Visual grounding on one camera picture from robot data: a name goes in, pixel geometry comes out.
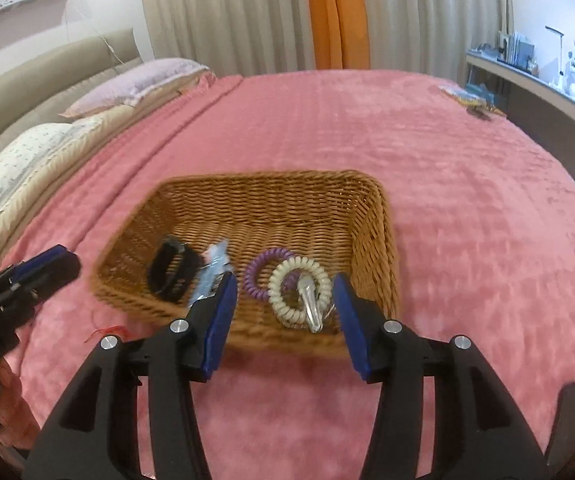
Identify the beige folded quilt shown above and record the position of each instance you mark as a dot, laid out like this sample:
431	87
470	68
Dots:
75	152

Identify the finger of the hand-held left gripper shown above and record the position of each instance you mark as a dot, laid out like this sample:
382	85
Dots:
62	275
42	261

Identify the books on desk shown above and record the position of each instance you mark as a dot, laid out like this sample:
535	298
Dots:
522	52

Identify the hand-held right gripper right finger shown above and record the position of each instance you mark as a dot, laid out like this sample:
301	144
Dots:
355	330

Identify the white desk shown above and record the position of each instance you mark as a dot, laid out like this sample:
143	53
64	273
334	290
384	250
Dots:
542	90

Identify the beige curtain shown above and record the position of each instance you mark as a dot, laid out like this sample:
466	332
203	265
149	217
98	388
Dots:
217	15
432	10

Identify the colourful booklets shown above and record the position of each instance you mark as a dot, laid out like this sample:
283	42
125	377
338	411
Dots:
467	97

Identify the orange curtain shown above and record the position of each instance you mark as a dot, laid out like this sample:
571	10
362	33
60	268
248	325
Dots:
337	10

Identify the light purple pillow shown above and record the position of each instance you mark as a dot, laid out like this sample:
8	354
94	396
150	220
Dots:
137	82

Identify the black wristband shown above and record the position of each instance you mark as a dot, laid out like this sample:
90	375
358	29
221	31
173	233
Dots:
187	270

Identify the white floral pillow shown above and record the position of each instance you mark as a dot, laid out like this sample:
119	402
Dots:
12	170

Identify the brown wicker basket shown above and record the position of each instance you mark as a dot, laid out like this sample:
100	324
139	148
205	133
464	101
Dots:
267	210

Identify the pink fleece blanket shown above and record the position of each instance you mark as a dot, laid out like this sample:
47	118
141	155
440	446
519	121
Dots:
417	210

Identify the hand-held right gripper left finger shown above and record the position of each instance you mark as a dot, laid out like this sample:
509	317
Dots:
217	330

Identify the beige padded headboard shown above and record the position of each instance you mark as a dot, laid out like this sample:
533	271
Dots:
42	75

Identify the white desk lamp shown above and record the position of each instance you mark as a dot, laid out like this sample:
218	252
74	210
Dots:
560	30

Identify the silver hair clip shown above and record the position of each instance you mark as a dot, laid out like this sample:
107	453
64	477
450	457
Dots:
310	305

